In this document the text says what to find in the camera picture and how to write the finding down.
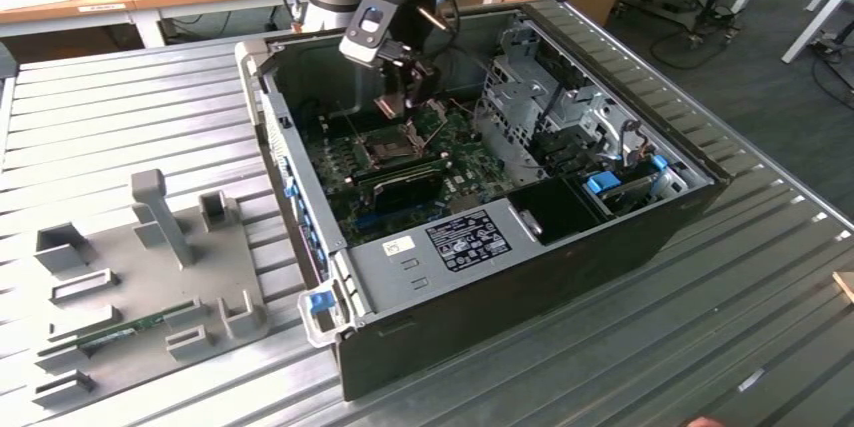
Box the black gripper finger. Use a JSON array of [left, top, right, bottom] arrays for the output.
[[382, 56, 411, 102], [408, 59, 442, 105]]

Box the CPU with silver top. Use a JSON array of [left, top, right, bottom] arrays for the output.
[[371, 94, 410, 122]]

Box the black RAM slot bank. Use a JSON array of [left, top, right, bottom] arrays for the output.
[[323, 107, 412, 138]]

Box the CPU socket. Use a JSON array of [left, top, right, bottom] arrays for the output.
[[352, 124, 428, 168]]

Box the metal drive cage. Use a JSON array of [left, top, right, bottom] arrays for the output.
[[474, 11, 606, 183]]

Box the green motherboard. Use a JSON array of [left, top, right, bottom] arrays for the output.
[[303, 94, 535, 248]]

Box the dark RAM stick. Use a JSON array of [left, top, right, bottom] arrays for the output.
[[347, 155, 447, 187]]

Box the black graphics card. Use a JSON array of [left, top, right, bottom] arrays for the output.
[[368, 169, 443, 217]]

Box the blue disk carrier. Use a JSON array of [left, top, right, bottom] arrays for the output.
[[582, 170, 627, 197]]

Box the silver hard disk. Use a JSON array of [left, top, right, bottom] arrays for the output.
[[590, 174, 662, 218]]

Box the grey power supply unit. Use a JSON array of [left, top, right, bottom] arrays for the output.
[[343, 196, 539, 316]]

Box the black PC case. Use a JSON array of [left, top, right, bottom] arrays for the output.
[[234, 0, 735, 402]]

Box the grey parts rack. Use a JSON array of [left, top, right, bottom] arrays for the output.
[[30, 168, 275, 411]]

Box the green RAM stick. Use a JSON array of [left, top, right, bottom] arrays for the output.
[[72, 302, 202, 352]]

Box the wooden block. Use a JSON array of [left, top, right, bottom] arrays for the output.
[[831, 270, 854, 306]]

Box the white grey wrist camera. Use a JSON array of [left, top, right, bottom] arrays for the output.
[[338, 0, 394, 68]]

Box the black orange wire bundle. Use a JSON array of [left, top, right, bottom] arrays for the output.
[[617, 119, 659, 168]]

